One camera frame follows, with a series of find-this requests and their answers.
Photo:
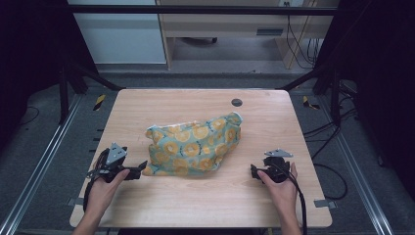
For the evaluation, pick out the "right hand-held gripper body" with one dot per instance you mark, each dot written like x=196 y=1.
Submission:
x=276 y=167

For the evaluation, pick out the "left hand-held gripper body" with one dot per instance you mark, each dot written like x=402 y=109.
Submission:
x=115 y=155

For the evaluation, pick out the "teal cloth with yellow print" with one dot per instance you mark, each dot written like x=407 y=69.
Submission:
x=192 y=147

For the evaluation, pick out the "person's right hand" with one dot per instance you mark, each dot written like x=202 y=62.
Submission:
x=284 y=193

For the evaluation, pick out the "person's left hand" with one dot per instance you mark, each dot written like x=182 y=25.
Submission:
x=99 y=195

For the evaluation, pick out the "yellow black tape strip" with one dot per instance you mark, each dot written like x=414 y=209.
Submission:
x=99 y=102
x=308 y=103

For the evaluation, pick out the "grey round table grommet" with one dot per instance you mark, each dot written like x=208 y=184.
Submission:
x=237 y=102

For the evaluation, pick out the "black metal stand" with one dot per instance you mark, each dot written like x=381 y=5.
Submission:
x=64 y=94
x=334 y=94

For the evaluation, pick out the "white cabinet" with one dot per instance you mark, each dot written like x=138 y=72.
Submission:
x=120 y=39

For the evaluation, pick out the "black curtain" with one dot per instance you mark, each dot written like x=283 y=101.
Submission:
x=381 y=65

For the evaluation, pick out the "light wooden desk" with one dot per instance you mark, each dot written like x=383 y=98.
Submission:
x=221 y=24

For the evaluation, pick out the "grey metal table bracket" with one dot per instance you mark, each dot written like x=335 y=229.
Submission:
x=73 y=202
x=325 y=204

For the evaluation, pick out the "aluminium floor rail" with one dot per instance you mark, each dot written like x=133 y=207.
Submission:
x=36 y=176
x=359 y=176

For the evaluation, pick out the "black horizontal frame bar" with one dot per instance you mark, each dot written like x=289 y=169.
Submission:
x=195 y=9

